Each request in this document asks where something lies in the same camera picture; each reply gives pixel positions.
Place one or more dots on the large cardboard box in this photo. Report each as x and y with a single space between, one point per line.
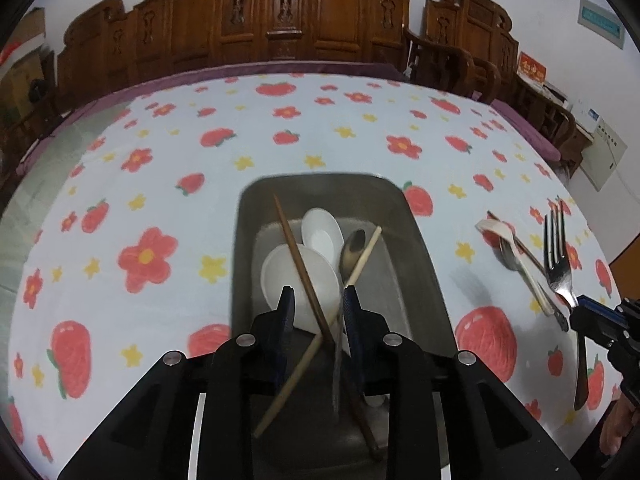
25 85

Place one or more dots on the short purple seat cushion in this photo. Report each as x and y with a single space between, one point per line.
540 142

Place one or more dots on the carved wooden armchair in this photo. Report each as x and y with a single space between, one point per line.
480 25

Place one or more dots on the rectangular metal tray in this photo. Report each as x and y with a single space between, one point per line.
395 240

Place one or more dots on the wooden side table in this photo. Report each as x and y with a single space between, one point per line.
582 142

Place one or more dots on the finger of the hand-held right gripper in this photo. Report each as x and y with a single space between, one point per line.
597 305
590 325

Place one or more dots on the brown wooden chopstick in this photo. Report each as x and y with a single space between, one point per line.
295 250
525 250

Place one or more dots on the strawberry print tablecloth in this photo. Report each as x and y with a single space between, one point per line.
175 185

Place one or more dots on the small cardboard box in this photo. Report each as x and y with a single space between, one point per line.
30 27

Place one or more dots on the red card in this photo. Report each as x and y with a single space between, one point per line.
531 66

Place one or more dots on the large white ceramic spoon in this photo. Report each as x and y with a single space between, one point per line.
280 275

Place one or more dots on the metal spoon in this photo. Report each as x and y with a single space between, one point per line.
507 255
352 250

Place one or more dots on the beige wall cabinet door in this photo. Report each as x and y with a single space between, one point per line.
605 152

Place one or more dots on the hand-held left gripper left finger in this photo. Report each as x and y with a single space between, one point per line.
286 315

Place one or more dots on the carved wooden sofa bench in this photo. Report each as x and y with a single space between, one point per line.
325 10

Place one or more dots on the person's right hand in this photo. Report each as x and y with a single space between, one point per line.
617 425

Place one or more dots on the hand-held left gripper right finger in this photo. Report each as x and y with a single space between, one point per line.
351 315

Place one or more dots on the green wall panel box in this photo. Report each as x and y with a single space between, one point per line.
600 22

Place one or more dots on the metal fork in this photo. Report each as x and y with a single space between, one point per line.
557 265

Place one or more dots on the light wooden chopstick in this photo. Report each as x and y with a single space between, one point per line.
367 252

